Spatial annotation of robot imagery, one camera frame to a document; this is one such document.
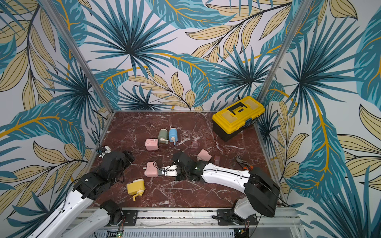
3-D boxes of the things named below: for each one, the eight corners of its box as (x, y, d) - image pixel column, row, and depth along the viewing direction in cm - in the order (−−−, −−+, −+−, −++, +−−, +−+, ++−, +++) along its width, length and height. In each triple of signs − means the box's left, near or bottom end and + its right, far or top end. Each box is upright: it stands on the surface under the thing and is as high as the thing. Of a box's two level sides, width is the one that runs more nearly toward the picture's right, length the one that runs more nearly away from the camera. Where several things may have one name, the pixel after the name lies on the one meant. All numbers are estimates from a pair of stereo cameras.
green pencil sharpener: (158, 146, 101) (157, 140, 96) (160, 134, 108) (159, 128, 102) (168, 146, 101) (167, 141, 96) (169, 134, 108) (168, 128, 102)
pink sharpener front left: (146, 177, 89) (144, 173, 84) (148, 165, 93) (146, 160, 88) (158, 177, 89) (156, 173, 84) (160, 165, 93) (158, 161, 89)
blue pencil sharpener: (169, 144, 103) (168, 139, 97) (170, 134, 108) (169, 128, 103) (177, 145, 103) (176, 139, 97) (178, 134, 108) (177, 128, 103)
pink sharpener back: (146, 150, 99) (144, 144, 93) (148, 144, 102) (145, 138, 96) (158, 150, 99) (156, 144, 93) (159, 144, 102) (157, 138, 96)
